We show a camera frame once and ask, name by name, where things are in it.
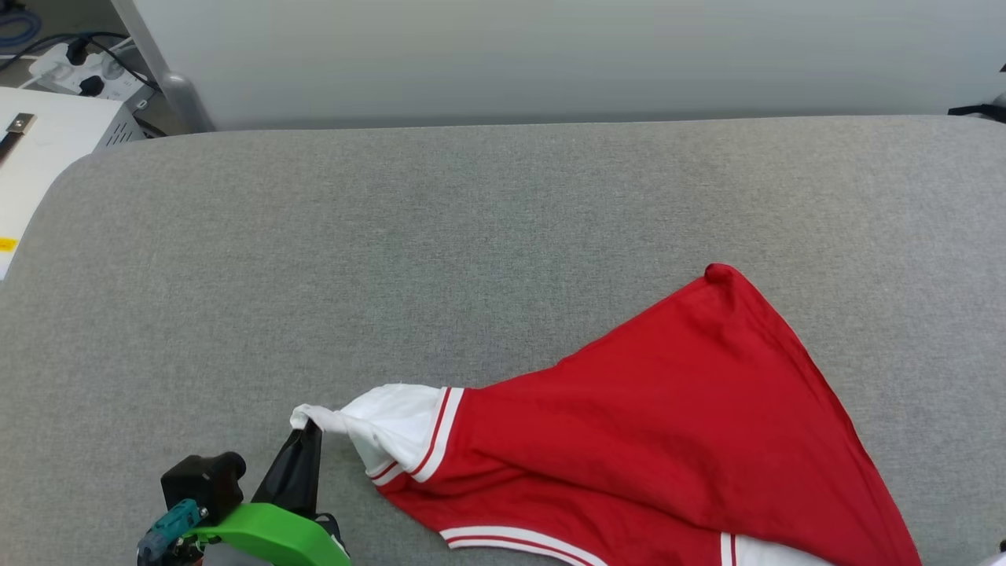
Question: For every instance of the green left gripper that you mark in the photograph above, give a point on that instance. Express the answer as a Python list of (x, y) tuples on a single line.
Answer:
[(275, 534)]

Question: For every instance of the red and white shirt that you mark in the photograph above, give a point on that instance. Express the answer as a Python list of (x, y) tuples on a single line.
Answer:
[(668, 424)]

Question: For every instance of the grey partition foot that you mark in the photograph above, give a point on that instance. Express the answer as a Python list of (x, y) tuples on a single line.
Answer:
[(185, 102)]

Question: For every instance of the white equipment box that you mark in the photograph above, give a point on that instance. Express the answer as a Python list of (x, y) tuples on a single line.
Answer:
[(55, 141)]

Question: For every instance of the white power strip with plugs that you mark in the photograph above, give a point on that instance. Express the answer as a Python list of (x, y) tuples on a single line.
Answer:
[(63, 75)]

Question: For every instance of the white partition panel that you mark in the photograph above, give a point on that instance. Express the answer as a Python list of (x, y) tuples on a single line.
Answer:
[(550, 55)]

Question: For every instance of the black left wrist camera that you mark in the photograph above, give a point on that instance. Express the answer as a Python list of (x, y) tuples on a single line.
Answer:
[(206, 483)]

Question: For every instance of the grey metal stand frame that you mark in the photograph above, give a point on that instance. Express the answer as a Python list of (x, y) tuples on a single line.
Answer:
[(982, 112)]

